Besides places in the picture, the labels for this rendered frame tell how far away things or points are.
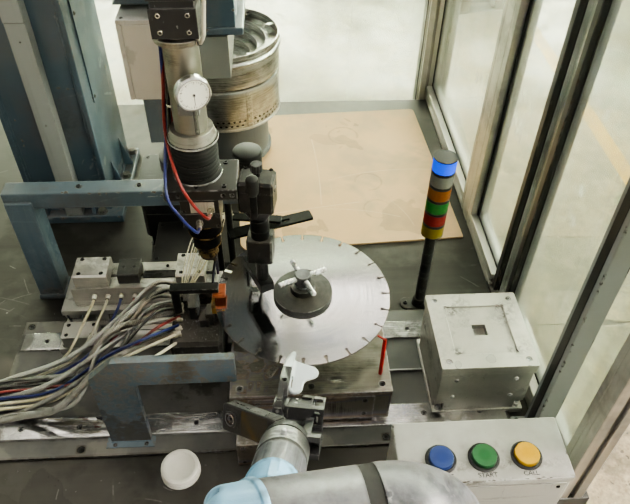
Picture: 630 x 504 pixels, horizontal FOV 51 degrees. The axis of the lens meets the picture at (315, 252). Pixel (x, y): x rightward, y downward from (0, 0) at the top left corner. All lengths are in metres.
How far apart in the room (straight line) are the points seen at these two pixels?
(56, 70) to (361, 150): 0.86
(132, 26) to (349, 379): 0.71
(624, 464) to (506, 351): 1.12
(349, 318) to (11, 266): 0.87
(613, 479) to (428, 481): 1.76
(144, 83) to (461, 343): 0.72
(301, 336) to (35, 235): 0.62
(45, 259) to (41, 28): 0.48
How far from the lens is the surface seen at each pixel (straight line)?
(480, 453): 1.13
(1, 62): 1.61
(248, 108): 1.73
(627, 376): 1.03
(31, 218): 1.44
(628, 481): 2.31
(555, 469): 1.16
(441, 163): 1.22
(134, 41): 0.99
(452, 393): 1.29
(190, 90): 0.91
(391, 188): 1.80
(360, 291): 1.25
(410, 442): 1.13
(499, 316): 1.33
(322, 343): 1.16
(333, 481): 0.54
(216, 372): 1.12
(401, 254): 1.62
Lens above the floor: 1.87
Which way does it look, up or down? 44 degrees down
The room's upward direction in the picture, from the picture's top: 1 degrees clockwise
